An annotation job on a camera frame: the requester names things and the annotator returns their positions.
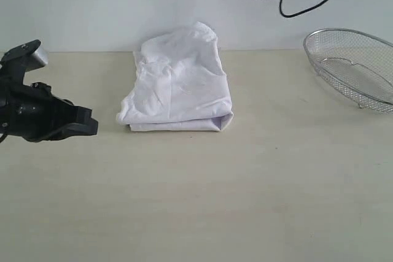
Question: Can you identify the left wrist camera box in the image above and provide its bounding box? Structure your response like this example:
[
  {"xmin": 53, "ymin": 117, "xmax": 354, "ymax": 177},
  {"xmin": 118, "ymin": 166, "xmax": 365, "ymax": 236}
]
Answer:
[{"xmin": 1, "ymin": 39, "xmax": 49, "ymax": 84}]

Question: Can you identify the metal wire mesh basket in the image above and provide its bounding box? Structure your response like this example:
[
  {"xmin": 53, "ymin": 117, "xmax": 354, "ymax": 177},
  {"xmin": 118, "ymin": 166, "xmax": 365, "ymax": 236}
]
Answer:
[{"xmin": 303, "ymin": 28, "xmax": 392, "ymax": 114}]

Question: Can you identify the white t-shirt red print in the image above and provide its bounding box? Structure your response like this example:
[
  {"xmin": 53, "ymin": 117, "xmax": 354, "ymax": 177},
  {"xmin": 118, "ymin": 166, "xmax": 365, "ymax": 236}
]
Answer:
[{"xmin": 116, "ymin": 22, "xmax": 233, "ymax": 132}]

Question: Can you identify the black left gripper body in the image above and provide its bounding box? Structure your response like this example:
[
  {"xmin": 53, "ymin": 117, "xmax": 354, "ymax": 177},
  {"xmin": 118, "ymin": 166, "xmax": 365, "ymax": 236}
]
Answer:
[{"xmin": 1, "ymin": 82, "xmax": 92, "ymax": 143}]

